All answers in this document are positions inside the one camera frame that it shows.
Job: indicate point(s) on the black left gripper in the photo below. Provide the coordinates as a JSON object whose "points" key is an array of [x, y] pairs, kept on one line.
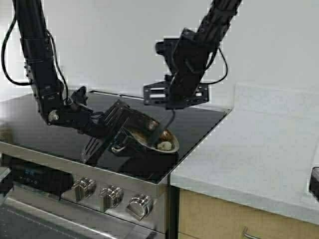
{"points": [[104, 133]]}

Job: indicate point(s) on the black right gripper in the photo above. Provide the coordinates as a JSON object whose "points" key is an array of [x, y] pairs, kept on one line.
{"points": [[157, 95]]}

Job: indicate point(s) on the dark steel frying pan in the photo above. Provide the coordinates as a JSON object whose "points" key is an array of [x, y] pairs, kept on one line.
{"points": [[151, 149]]}

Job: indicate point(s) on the black spatula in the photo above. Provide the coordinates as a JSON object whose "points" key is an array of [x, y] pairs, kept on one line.
{"points": [[161, 132]]}

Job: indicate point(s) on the raw shrimp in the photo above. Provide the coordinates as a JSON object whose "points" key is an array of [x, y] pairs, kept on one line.
{"points": [[164, 146]]}

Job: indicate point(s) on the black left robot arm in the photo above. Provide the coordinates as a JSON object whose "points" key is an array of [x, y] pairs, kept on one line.
{"points": [[44, 75]]}

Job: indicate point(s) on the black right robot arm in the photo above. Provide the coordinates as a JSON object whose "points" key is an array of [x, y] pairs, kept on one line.
{"points": [[188, 57]]}

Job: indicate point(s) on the stainless steel oven range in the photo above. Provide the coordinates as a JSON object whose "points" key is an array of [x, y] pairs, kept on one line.
{"points": [[40, 184]]}

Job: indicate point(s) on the left steel stove knob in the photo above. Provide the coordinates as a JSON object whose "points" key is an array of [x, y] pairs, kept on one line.
{"points": [[83, 188]]}

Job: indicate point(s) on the steel stove knob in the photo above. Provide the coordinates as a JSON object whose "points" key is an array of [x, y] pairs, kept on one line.
{"points": [[110, 197], [140, 206], [83, 188]]}

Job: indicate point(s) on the middle steel stove knob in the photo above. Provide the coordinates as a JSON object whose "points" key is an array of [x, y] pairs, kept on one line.
{"points": [[110, 197]]}

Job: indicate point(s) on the right steel stove knob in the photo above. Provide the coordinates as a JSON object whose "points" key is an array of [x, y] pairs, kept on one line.
{"points": [[140, 206]]}

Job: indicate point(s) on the black glass stove cooktop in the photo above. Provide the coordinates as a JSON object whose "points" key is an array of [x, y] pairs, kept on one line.
{"points": [[190, 126]]}

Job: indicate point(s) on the wooden cabinet drawer front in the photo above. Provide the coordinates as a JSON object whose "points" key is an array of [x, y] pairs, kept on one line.
{"points": [[204, 217]]}

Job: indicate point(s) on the black device at right edge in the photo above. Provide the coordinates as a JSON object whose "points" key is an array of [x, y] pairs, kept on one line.
{"points": [[314, 183]]}

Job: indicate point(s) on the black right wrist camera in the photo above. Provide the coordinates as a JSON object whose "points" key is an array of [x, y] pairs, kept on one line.
{"points": [[166, 48]]}

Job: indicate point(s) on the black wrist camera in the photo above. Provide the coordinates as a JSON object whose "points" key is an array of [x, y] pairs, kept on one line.
{"points": [[166, 48], [78, 99]]}

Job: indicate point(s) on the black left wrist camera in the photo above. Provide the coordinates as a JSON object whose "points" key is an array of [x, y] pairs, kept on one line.
{"points": [[78, 99]]}

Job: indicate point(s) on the steel drawer handle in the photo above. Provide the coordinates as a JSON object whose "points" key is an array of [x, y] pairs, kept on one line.
{"points": [[247, 235]]}

